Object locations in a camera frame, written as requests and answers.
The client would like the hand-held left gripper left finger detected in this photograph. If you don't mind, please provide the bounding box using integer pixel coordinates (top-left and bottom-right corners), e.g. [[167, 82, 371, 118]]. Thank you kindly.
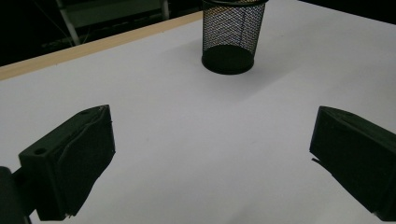
[[18, 104, 117, 222]]

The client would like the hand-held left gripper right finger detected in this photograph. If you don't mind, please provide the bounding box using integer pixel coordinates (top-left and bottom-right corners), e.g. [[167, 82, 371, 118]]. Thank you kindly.
[[309, 105, 396, 223]]

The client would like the black mesh pen holder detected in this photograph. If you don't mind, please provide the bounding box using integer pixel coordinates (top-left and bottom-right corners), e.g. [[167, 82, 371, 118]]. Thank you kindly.
[[201, 0, 269, 76]]

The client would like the white-legged wooden desk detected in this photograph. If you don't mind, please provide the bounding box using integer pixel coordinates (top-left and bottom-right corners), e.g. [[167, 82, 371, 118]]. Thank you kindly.
[[55, 0, 171, 47]]

